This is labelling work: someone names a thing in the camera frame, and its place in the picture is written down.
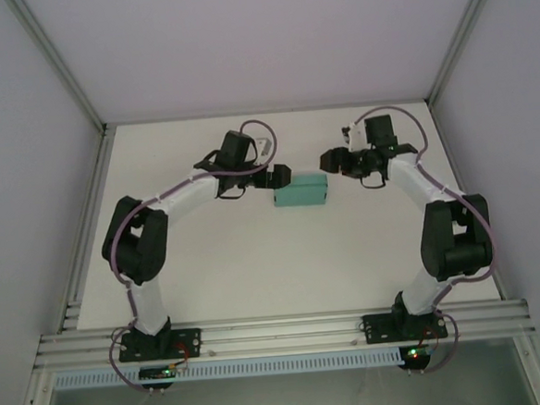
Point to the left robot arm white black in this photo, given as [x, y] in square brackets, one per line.
[138, 244]

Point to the aluminium mounting beam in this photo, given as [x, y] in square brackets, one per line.
[284, 333]

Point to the aluminium table side rail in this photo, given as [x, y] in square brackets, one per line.
[465, 175]
[90, 215]

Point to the teal paper box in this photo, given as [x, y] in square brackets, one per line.
[297, 196]

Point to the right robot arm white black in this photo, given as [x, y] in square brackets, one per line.
[453, 240]

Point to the aluminium frame post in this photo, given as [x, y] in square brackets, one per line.
[56, 64]
[462, 36]

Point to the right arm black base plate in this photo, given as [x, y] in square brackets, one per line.
[373, 327]

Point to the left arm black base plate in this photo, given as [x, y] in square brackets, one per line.
[191, 338]

